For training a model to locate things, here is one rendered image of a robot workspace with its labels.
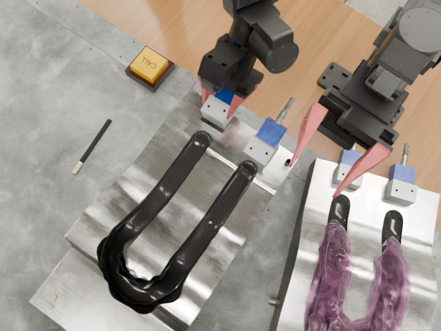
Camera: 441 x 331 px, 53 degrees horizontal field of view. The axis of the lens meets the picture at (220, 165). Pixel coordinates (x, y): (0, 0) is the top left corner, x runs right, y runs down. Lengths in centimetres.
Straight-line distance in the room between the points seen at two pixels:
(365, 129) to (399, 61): 9
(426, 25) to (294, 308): 52
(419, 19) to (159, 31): 68
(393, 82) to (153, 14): 74
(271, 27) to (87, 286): 55
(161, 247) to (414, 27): 51
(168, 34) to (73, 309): 63
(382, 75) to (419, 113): 62
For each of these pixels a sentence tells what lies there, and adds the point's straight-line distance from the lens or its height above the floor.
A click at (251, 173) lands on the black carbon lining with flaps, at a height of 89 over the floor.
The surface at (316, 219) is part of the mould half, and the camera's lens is 88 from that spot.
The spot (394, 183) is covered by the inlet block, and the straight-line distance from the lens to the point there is 93.
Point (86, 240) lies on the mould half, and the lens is 79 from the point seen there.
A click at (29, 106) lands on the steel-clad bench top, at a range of 105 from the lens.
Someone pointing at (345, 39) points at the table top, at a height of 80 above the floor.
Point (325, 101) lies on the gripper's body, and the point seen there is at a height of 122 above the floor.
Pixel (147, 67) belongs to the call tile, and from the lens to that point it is 100.
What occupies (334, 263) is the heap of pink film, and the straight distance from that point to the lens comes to 82.
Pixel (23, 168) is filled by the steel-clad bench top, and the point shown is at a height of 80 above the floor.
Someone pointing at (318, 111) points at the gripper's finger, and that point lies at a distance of 54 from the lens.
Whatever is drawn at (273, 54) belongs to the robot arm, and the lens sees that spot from 68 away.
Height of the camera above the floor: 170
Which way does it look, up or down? 72 degrees down
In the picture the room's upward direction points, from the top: 10 degrees clockwise
